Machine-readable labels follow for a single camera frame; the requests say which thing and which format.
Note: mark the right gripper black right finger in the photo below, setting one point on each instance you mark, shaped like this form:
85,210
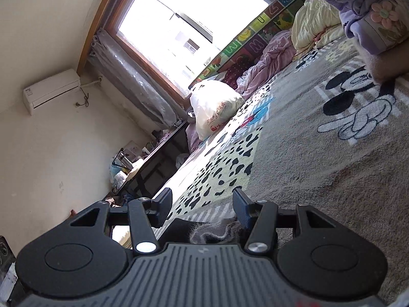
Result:
258,220

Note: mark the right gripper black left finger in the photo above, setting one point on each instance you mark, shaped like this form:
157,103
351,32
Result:
144,214

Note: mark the black garment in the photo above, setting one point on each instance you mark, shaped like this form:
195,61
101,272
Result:
226,231

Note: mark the dark side desk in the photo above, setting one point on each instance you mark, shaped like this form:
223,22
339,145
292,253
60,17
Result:
158,167

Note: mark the Mickey Mouse plush bed blanket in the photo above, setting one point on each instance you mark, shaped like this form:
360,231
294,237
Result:
330,131

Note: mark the white plastic bag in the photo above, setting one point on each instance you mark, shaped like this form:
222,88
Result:
214,103

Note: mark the grey translucent curtain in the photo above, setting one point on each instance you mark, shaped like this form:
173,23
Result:
133,82

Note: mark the pink crumpled quilt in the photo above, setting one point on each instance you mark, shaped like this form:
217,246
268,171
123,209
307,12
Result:
277,55

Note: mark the colourful alphabet foam mat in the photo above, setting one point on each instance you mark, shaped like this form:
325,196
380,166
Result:
253,39

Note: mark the cream quilted blanket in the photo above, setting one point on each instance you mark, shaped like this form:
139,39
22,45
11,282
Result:
316,24

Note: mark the purple folded garment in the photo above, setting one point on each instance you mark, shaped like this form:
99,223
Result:
377,25

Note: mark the white wall air conditioner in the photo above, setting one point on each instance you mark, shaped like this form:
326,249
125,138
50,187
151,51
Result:
50,88

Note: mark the window with wooden frame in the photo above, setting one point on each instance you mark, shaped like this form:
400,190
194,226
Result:
174,40

